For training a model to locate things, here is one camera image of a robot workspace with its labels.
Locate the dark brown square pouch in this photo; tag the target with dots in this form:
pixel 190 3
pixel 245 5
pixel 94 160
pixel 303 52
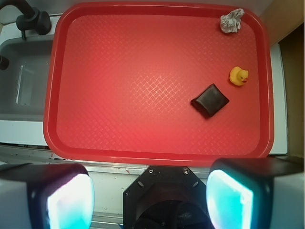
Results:
pixel 210 101

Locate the grey sink basin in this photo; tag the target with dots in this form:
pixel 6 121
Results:
pixel 23 84

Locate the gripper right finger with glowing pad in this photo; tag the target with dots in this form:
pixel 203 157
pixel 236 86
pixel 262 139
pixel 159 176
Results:
pixel 257 193

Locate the crumpled white paper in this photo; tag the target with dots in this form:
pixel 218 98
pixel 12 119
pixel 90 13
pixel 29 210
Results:
pixel 231 23

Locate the yellow rubber duck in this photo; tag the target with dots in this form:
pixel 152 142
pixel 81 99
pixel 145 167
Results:
pixel 238 76

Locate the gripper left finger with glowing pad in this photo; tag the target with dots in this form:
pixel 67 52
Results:
pixel 52 196

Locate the black faucet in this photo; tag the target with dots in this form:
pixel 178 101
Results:
pixel 31 19

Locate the red plastic tray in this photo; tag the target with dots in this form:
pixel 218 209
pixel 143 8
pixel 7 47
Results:
pixel 122 75

